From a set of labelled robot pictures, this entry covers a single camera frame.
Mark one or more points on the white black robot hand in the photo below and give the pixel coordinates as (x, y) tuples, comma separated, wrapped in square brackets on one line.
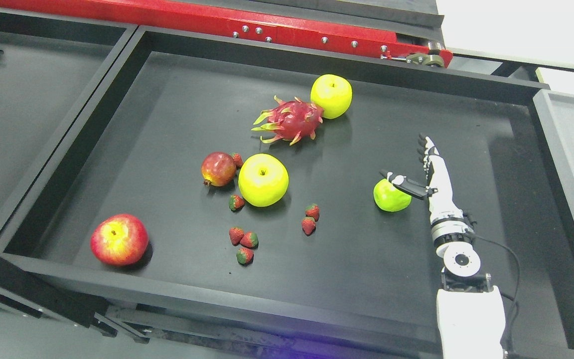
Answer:
[(439, 189)]

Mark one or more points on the green apple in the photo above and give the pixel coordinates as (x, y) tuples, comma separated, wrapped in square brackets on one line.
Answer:
[(389, 198)]

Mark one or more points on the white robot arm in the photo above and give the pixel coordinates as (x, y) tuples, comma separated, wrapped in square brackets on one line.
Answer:
[(471, 310)]

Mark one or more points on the yellow apple at back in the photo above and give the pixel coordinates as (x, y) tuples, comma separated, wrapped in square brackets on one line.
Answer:
[(333, 94)]

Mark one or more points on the large yellow apple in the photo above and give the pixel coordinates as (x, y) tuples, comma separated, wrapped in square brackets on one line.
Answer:
[(263, 180)]

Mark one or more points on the strawberry bottom middle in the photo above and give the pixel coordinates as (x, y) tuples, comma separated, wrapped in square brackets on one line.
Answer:
[(249, 240)]

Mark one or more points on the strawberry left of yellow apple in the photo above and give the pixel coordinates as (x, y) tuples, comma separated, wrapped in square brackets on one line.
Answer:
[(236, 203)]

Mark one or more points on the black shelf tray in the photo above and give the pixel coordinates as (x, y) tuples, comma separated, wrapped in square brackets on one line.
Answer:
[(364, 283)]

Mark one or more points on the red apple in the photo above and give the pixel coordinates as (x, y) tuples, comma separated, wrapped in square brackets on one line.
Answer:
[(120, 240)]

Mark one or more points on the strawberry right upper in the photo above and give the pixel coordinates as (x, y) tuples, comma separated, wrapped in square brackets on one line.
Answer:
[(313, 211)]

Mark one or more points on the strawberry right lower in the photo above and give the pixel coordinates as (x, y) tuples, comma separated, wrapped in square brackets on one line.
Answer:
[(308, 225)]

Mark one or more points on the pink dragon fruit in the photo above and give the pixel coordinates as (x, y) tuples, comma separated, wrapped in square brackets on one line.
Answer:
[(290, 121)]

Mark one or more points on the strawberry bottom lowest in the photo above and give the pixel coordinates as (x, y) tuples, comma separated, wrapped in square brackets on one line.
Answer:
[(244, 256)]

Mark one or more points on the red metal beam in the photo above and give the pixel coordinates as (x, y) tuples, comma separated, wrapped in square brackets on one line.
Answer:
[(234, 23)]

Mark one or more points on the strawberry bottom left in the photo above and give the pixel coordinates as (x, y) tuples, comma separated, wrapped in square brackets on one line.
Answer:
[(236, 234)]

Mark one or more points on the strawberry beside pomegranate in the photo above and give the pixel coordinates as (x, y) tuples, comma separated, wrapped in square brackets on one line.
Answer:
[(237, 159)]

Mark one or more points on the pomegranate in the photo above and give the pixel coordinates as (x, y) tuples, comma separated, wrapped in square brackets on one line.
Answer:
[(218, 169)]

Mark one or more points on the black metal shelf frame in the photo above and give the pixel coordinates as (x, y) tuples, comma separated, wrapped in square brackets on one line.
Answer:
[(50, 67)]

